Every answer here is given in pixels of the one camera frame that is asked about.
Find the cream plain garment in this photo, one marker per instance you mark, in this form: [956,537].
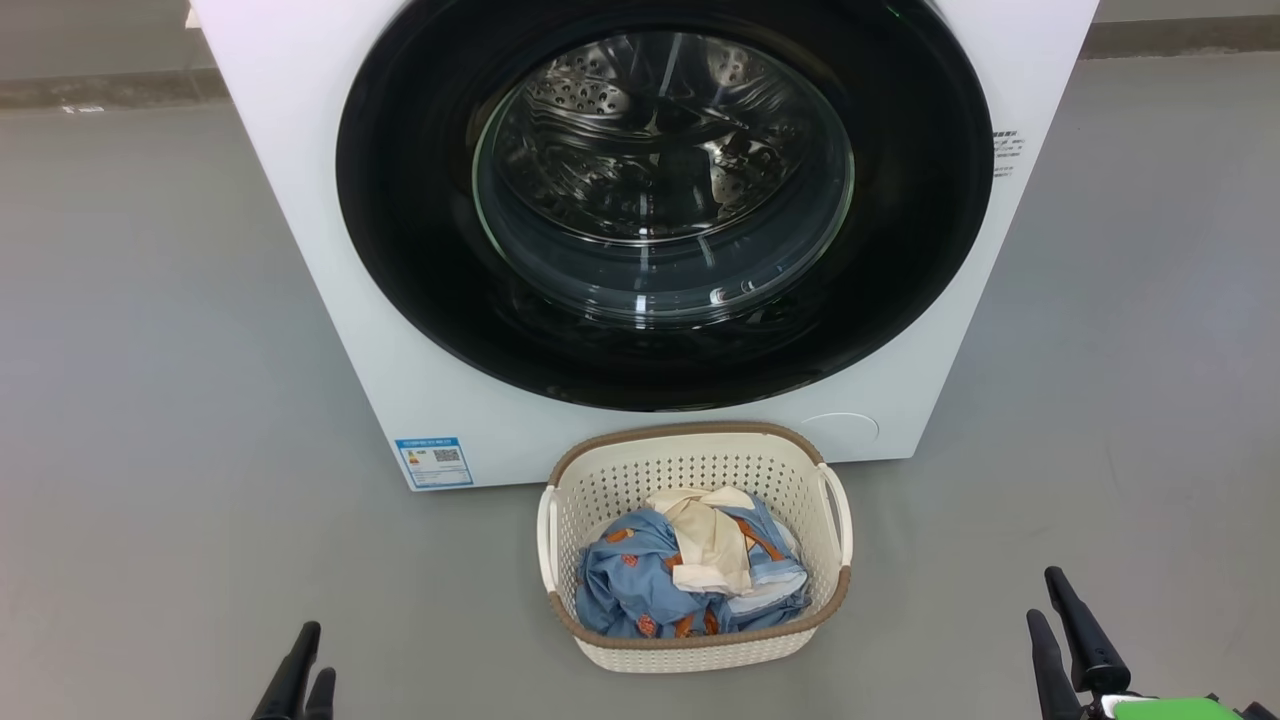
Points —
[710,545]

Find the white front-load washing machine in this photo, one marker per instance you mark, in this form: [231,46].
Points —
[300,200]

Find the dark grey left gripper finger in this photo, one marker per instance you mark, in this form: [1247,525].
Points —
[323,700]
[290,680]

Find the cream perforated laundry basket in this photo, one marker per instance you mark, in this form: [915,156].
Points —
[690,460]

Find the blue garment with orange print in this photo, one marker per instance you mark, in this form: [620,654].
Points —
[625,590]

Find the round white filter cover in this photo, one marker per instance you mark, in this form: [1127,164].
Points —
[840,436]

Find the small printed text label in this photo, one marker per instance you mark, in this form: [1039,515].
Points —
[1008,152]

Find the blue energy label sticker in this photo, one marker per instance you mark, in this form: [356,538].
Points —
[433,463]

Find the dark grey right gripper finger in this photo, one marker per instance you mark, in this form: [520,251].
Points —
[1052,670]
[1090,650]

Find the washing machine drum opening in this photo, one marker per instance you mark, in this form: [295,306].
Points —
[600,100]

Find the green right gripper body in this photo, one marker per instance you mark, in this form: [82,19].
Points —
[1170,710]

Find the black round washer door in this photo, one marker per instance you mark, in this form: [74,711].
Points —
[400,200]

